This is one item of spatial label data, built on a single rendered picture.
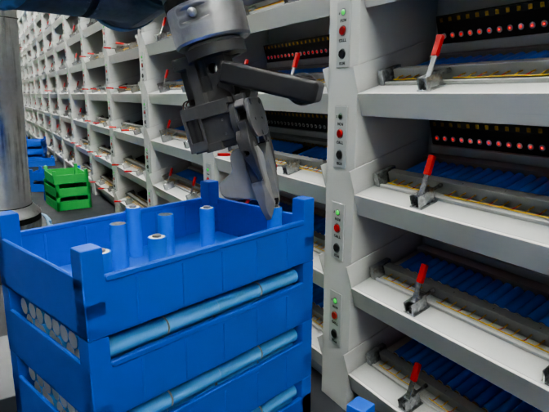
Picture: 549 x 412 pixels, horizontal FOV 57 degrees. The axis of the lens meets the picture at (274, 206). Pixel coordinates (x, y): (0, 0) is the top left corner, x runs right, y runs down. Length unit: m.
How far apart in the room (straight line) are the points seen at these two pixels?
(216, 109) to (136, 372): 0.29
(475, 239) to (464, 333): 0.17
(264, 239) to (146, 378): 0.19
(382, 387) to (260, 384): 0.52
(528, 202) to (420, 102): 0.23
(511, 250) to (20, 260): 0.63
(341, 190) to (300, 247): 0.45
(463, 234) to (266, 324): 0.37
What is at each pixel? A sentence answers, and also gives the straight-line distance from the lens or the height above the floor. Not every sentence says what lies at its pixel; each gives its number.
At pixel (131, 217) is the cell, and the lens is 0.64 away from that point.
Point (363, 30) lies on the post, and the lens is 1.01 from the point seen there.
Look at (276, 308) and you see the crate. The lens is 0.61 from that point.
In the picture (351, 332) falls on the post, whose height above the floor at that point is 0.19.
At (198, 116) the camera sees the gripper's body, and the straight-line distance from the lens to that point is 0.59.
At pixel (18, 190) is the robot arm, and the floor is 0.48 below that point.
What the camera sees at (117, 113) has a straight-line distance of 2.95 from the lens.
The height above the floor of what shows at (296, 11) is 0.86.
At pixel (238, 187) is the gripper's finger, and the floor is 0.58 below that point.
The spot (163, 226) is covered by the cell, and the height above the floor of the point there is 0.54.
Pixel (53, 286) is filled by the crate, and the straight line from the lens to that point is 0.50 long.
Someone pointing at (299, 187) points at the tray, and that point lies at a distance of 1.19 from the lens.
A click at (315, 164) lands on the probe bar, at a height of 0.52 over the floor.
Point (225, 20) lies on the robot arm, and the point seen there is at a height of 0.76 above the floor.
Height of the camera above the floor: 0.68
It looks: 13 degrees down
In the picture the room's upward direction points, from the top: straight up
